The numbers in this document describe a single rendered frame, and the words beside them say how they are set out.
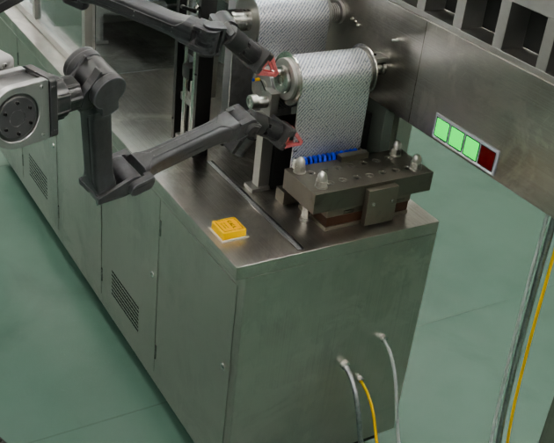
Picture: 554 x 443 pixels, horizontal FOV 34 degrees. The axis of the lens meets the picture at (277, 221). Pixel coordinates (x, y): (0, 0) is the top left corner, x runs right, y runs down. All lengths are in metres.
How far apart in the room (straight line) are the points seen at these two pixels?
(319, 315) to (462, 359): 1.19
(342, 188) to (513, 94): 0.51
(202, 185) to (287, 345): 0.53
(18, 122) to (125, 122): 1.33
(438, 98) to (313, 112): 0.34
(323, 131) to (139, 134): 0.66
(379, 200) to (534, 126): 0.49
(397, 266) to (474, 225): 1.96
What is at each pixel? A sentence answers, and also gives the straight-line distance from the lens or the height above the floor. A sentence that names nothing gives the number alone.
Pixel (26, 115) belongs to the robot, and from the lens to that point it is 1.69.
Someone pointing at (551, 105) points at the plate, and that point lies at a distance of 2.19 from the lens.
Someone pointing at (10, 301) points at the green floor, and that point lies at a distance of 3.70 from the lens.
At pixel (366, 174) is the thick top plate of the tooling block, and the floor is 1.03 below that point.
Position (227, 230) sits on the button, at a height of 0.92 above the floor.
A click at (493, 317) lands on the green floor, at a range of 3.89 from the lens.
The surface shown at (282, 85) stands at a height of 1.24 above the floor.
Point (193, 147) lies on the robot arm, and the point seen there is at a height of 1.18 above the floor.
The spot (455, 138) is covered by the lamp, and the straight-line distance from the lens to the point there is 2.44.
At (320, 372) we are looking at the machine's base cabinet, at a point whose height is 0.46.
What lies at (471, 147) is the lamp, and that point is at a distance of 2.40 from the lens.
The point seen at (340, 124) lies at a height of 1.12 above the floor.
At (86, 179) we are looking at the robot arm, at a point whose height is 1.17.
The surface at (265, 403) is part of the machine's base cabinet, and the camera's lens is 2.63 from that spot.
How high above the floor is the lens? 2.15
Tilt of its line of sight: 30 degrees down
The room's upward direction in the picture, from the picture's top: 7 degrees clockwise
